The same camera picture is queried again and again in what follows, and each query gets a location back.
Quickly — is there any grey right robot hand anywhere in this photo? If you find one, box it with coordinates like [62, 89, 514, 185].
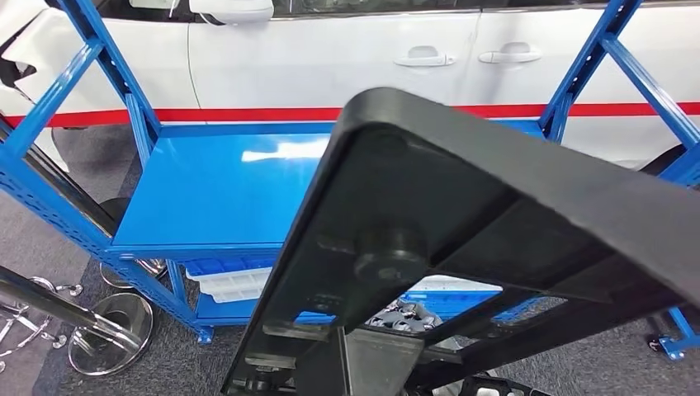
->
[365, 299, 444, 334]

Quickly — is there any black plastic plate part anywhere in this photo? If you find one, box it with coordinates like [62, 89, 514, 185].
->
[221, 87, 700, 396]

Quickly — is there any blue metal shelf rack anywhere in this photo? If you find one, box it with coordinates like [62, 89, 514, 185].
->
[0, 0, 700, 362]

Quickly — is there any blue wheeled shelf rack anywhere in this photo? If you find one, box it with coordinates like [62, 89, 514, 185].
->
[647, 305, 700, 362]

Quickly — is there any white car with red stripe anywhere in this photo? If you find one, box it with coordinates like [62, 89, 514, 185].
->
[0, 0, 700, 171]

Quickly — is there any black round stanchion base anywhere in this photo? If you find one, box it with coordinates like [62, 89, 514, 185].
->
[98, 196, 132, 236]

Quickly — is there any white car side mirror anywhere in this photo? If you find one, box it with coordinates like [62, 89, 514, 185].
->
[188, 0, 275, 26]

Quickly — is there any chrome stool base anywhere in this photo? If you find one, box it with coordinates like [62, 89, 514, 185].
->
[0, 276, 83, 375]

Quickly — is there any white car door handle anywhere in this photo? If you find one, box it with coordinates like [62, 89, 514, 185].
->
[393, 45, 457, 68]
[478, 42, 543, 65]

